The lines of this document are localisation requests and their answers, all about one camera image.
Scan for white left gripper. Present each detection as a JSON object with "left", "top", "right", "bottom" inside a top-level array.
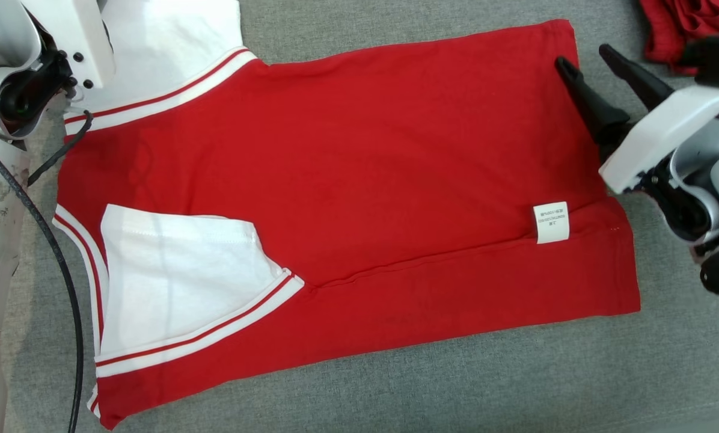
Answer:
[{"left": 22, "top": 0, "right": 117, "bottom": 91}]

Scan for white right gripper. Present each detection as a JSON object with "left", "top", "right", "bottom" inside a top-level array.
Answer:
[{"left": 554, "top": 43, "right": 719, "bottom": 242}]

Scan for red shorts with white band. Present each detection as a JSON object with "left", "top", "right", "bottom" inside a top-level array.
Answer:
[{"left": 638, "top": 0, "right": 719, "bottom": 76}]

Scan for red basketball jersey white trim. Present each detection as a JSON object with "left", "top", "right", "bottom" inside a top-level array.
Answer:
[{"left": 52, "top": 0, "right": 642, "bottom": 431}]

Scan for thin black left cable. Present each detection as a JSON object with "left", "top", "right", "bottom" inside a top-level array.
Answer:
[{"left": 28, "top": 110, "right": 94, "bottom": 187}]

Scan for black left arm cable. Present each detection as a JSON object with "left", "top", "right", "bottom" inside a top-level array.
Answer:
[{"left": 0, "top": 134, "right": 85, "bottom": 433}]

